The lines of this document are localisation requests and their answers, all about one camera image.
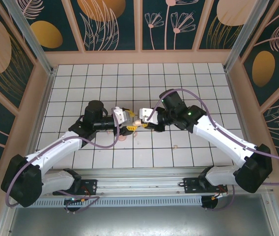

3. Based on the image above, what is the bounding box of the grey sheet metal panel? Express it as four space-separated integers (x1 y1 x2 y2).
6 194 278 236

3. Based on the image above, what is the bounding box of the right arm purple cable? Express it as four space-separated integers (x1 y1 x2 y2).
146 88 279 212

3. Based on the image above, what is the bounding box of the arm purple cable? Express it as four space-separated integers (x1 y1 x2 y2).
5 107 127 214
146 88 279 212

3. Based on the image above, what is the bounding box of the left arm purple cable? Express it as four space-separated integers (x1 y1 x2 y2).
5 107 127 214

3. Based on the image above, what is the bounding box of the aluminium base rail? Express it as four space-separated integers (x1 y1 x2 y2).
41 168 272 197

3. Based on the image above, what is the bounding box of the slotted grey cable duct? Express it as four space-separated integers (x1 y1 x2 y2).
16 196 203 207

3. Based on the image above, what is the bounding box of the aluminium corner post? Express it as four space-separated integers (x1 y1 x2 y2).
3 0 56 76
224 0 275 72

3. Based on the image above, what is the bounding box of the black round cable port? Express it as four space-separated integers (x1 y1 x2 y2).
64 198 86 213
201 196 219 211

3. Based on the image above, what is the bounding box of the aluminium side frame rail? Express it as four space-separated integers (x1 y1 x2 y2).
261 189 279 236
0 207 19 236

